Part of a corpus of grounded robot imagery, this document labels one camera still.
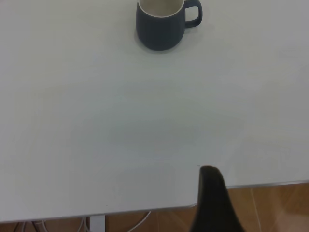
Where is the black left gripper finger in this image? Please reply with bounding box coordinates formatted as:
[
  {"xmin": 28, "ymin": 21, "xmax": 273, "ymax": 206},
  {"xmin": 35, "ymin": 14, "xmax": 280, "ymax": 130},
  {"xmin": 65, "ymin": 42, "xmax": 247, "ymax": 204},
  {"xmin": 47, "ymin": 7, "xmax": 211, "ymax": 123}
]
[{"xmin": 190, "ymin": 165, "xmax": 247, "ymax": 232}]

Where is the dark grey-blue ceramic mug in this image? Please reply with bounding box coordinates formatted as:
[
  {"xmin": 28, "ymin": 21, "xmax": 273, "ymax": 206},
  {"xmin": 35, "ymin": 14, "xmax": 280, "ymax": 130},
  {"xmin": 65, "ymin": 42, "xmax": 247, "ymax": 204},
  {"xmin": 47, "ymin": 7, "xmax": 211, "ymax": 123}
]
[{"xmin": 135, "ymin": 0, "xmax": 203, "ymax": 51}]

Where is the white metal table leg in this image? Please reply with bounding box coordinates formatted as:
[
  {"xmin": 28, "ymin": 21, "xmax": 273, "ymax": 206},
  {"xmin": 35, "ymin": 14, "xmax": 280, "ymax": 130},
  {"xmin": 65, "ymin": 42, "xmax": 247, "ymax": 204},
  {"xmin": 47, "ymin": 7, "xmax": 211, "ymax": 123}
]
[{"xmin": 89, "ymin": 214, "xmax": 106, "ymax": 232}]

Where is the grey cable bundle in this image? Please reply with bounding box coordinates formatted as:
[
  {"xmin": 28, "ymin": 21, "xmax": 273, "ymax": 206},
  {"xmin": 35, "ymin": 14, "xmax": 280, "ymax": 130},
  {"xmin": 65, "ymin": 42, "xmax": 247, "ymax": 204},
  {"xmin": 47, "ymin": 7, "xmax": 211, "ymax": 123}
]
[{"xmin": 31, "ymin": 218, "xmax": 89, "ymax": 232}]

